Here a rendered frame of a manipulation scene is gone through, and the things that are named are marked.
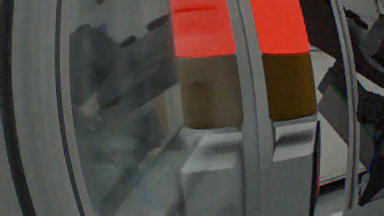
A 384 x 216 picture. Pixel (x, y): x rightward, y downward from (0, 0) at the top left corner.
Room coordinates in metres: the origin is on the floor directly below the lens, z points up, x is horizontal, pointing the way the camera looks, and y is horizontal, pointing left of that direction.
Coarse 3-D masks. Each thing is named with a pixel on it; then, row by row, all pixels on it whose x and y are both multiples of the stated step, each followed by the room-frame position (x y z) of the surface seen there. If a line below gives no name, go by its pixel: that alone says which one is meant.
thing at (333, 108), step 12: (336, 84) 1.32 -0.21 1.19; (324, 96) 1.21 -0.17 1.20; (336, 96) 1.20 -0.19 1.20; (324, 108) 1.21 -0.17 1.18; (336, 108) 1.20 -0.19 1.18; (348, 108) 1.19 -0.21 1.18; (336, 120) 1.20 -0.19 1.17; (348, 120) 1.19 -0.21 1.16; (348, 132) 1.19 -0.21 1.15; (360, 132) 1.18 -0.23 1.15; (372, 132) 1.30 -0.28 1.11; (348, 144) 1.19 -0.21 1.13; (360, 144) 1.18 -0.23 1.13; (372, 144) 1.18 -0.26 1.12; (360, 156) 1.18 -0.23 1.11
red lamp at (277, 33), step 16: (256, 0) 0.77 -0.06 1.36; (272, 0) 0.77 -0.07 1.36; (288, 0) 0.77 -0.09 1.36; (256, 16) 0.78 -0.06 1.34; (272, 16) 0.77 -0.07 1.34; (288, 16) 0.77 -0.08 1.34; (272, 32) 0.77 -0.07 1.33; (288, 32) 0.77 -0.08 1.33; (304, 32) 0.78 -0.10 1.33; (272, 48) 0.77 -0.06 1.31; (288, 48) 0.77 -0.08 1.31; (304, 48) 0.77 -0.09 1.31
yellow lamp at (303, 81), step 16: (272, 64) 0.77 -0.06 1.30; (288, 64) 0.77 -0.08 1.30; (304, 64) 0.77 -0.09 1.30; (272, 80) 0.77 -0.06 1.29; (288, 80) 0.77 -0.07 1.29; (304, 80) 0.77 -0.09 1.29; (272, 96) 0.77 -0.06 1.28; (288, 96) 0.77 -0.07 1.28; (304, 96) 0.77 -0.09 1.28; (272, 112) 0.78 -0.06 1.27; (288, 112) 0.77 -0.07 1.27; (304, 112) 0.77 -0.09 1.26
